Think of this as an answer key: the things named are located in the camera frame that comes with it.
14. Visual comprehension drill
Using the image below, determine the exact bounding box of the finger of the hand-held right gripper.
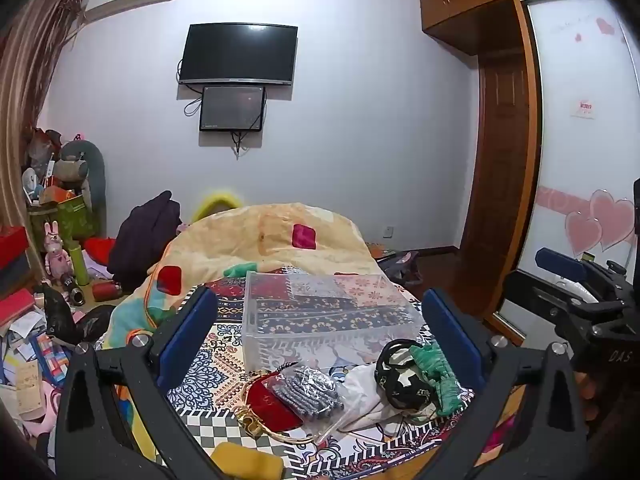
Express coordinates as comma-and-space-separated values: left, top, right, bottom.
534, 247, 628, 307

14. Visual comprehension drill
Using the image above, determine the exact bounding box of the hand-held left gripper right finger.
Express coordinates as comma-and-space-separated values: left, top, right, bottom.
421, 287, 591, 480

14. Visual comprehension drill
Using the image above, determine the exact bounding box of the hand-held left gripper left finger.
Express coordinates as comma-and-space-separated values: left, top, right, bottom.
52, 285, 221, 480

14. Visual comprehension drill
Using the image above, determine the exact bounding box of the person's right hand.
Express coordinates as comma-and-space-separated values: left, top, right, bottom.
572, 370, 602, 427

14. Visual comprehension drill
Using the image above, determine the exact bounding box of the green knit scarf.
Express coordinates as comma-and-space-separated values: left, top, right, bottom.
411, 342, 464, 417

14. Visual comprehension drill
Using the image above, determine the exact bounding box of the patterned bed sheet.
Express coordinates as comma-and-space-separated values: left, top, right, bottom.
114, 269, 482, 480

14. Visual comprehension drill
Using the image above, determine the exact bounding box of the dark bag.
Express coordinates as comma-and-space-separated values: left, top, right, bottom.
375, 250, 424, 287

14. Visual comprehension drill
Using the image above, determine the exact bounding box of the yellow patterned quilt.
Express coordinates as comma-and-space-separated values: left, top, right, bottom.
95, 202, 381, 361

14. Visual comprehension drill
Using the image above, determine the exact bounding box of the dark purple jacket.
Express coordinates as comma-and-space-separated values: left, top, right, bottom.
107, 190, 184, 292

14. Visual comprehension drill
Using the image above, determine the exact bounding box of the white sliding wardrobe door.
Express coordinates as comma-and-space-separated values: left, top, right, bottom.
492, 0, 640, 343

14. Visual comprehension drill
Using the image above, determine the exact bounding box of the white cloth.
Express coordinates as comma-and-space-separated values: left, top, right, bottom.
339, 362, 402, 432

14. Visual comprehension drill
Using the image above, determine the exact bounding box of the red pouch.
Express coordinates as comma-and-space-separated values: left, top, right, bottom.
245, 371, 305, 431

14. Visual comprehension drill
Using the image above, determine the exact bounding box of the red cloth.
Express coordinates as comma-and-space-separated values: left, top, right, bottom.
82, 236, 119, 265

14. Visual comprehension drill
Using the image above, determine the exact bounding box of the wooden door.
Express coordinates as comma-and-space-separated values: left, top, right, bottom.
456, 54, 532, 262

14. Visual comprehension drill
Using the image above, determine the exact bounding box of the black plastic bag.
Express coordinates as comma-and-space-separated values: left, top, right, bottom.
34, 282, 117, 347

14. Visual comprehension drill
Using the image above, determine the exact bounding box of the green cylinder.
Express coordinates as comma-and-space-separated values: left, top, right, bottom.
67, 240, 91, 286

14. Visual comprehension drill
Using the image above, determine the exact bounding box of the clear plastic storage box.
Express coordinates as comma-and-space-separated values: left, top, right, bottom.
243, 270, 426, 372

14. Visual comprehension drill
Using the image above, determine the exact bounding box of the grey knit item in bag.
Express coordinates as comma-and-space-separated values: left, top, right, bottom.
265, 362, 349, 442

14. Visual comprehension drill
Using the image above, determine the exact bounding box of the pink rabbit toy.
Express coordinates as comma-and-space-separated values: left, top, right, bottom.
42, 220, 74, 289

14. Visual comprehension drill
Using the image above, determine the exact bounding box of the yellow sponge block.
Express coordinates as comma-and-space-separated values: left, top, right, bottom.
210, 441, 287, 480

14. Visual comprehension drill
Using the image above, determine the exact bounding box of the green gift bag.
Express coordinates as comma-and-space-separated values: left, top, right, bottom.
28, 195, 99, 254

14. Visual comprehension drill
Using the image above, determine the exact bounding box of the pile of papers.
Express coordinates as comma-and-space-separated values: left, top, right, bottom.
0, 310, 72, 423

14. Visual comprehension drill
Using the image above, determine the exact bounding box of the red book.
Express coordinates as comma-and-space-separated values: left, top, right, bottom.
0, 287, 37, 329

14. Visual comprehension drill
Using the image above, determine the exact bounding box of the red box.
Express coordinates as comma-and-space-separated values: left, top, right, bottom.
0, 225, 30, 272

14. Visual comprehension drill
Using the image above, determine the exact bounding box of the grey plush toy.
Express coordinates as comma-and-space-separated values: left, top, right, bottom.
52, 138, 106, 212

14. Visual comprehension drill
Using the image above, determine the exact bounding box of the small black monitor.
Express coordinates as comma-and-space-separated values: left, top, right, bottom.
199, 85, 266, 133

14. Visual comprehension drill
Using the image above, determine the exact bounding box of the wooden wardrobe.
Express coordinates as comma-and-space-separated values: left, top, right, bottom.
418, 0, 606, 341

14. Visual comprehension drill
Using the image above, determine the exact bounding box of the brown striped curtain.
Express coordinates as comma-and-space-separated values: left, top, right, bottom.
0, 0, 90, 246

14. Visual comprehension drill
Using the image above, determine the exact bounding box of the gold chain strap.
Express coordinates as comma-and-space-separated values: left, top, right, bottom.
235, 369, 321, 444

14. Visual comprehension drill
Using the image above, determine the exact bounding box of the wall-mounted black television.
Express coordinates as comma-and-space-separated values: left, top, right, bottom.
178, 22, 299, 86

